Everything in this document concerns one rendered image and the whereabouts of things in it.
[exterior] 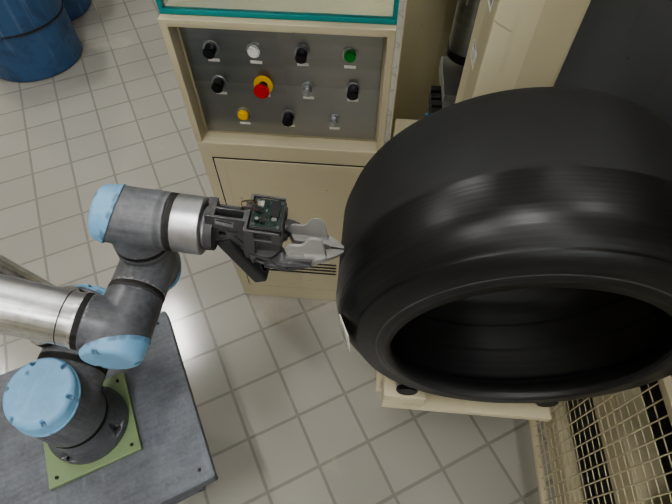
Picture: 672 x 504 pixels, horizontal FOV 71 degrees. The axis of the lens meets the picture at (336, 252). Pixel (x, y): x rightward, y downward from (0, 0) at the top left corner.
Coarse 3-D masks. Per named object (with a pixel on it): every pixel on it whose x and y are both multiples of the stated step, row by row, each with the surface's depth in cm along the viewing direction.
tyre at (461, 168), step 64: (448, 128) 64; (512, 128) 59; (576, 128) 57; (640, 128) 59; (384, 192) 66; (448, 192) 57; (512, 192) 53; (576, 192) 52; (640, 192) 52; (384, 256) 61; (448, 256) 56; (512, 256) 53; (576, 256) 52; (640, 256) 51; (384, 320) 67; (448, 320) 104; (512, 320) 103; (576, 320) 96; (640, 320) 85; (448, 384) 88; (512, 384) 94; (576, 384) 83; (640, 384) 78
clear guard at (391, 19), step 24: (168, 0) 108; (192, 0) 107; (216, 0) 107; (240, 0) 106; (264, 0) 106; (288, 0) 105; (312, 0) 105; (336, 0) 104; (360, 0) 104; (384, 0) 103
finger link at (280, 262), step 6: (282, 252) 73; (276, 258) 72; (282, 258) 72; (288, 258) 72; (264, 264) 72; (270, 264) 72; (276, 264) 71; (282, 264) 71; (288, 264) 72; (294, 264) 72; (300, 264) 73; (306, 264) 73; (282, 270) 72; (288, 270) 72
